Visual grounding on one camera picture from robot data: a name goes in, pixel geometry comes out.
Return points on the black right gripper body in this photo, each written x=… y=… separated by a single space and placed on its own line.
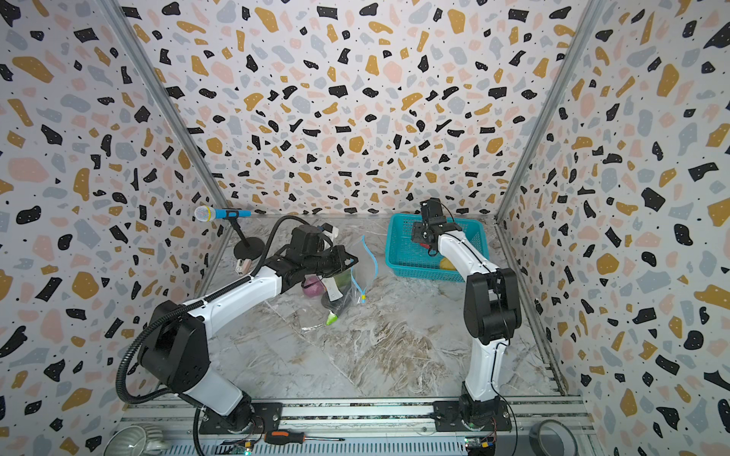
x=430 y=234

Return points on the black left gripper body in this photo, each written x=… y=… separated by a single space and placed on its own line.
x=325 y=263

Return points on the clear zip top bag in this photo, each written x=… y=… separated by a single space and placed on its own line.
x=307 y=316

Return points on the dark eggplant toy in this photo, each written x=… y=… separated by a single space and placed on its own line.
x=336 y=307

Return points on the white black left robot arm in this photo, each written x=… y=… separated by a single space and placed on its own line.
x=174 y=346

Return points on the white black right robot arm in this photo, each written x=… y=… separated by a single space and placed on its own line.
x=491 y=312

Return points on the teal plastic basket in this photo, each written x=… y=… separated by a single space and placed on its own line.
x=409 y=259

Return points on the black microphone stand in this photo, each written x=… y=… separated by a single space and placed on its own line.
x=247 y=248

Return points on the pink white small device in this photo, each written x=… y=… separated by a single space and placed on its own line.
x=243 y=267

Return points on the blue microphone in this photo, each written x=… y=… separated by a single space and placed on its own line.
x=208 y=213

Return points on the silver metal lamp shade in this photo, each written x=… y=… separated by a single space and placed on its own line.
x=137 y=440

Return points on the grey tape roll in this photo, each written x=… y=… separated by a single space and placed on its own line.
x=552 y=438

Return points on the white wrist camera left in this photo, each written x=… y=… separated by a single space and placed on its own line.
x=330 y=231

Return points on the orange handle screwdriver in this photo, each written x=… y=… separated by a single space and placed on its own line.
x=283 y=438

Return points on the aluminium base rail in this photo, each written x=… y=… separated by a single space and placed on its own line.
x=416 y=425

